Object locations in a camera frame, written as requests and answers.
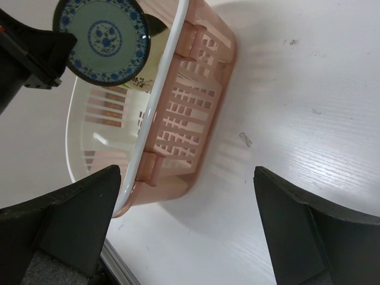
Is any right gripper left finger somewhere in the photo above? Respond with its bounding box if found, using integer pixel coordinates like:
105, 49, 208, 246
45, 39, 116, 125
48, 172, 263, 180
1, 165, 121, 284

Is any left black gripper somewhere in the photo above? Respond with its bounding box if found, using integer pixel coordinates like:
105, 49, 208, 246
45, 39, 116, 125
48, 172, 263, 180
0, 8, 78, 90

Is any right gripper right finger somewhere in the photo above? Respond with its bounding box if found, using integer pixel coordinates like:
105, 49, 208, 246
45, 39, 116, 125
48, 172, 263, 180
254, 166, 379, 284

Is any blue patterned plate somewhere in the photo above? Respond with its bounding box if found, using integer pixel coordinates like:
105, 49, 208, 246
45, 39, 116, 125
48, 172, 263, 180
53, 0, 151, 86

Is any cream plate with black patch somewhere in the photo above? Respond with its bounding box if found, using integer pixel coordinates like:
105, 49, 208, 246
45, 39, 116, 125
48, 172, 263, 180
126, 14, 170, 93

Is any white pink dish rack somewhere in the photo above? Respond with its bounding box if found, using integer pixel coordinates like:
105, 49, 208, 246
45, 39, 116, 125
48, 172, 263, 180
65, 1, 238, 217

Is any aluminium rail frame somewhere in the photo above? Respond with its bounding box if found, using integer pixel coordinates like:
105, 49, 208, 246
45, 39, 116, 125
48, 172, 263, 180
100, 238, 141, 285

